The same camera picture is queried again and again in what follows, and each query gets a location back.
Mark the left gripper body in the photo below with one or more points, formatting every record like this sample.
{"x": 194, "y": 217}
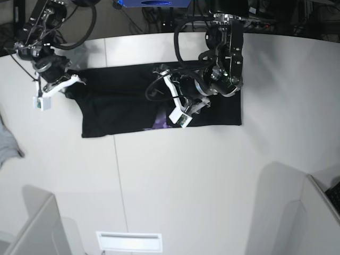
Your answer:
{"x": 192, "y": 99}

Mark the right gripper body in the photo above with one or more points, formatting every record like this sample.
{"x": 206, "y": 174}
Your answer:
{"x": 53, "y": 69}

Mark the black T-shirt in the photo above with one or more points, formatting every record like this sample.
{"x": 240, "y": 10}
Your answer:
{"x": 112, "y": 101}

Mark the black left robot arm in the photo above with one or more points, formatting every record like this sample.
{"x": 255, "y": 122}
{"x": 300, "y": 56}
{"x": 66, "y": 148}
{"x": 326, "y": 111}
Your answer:
{"x": 219, "y": 69}

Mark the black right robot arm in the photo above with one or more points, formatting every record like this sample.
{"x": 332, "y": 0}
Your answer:
{"x": 36, "y": 44}

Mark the grey cloth at table edge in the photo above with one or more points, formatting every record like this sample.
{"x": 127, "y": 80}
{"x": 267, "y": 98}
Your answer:
{"x": 9, "y": 145}

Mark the blue box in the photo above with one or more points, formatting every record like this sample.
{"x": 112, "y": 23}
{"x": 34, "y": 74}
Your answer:
{"x": 154, "y": 3}

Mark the left white partition panel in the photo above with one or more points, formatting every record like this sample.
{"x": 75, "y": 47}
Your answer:
{"x": 43, "y": 233}

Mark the white partition panel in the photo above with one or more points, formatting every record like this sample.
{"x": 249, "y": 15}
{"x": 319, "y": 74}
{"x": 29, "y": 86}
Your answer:
{"x": 43, "y": 233}
{"x": 323, "y": 220}

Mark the black keyboard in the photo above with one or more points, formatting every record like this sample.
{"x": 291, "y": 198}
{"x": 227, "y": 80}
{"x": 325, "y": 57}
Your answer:
{"x": 333, "y": 194}

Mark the right white partition panel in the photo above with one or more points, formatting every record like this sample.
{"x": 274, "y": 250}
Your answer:
{"x": 323, "y": 220}

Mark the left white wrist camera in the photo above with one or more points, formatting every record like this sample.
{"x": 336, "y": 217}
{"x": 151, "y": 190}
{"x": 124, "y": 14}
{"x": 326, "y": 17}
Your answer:
{"x": 180, "y": 114}

